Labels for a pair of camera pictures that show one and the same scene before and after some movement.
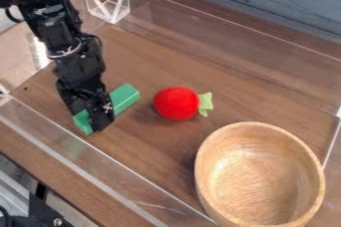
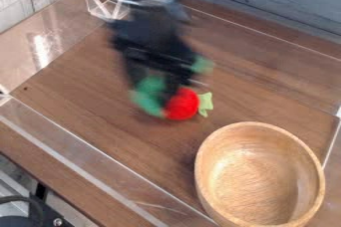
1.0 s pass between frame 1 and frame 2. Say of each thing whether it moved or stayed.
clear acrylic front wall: stayed
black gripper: moved
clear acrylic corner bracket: stayed
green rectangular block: moved
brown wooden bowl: stayed
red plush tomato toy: stayed
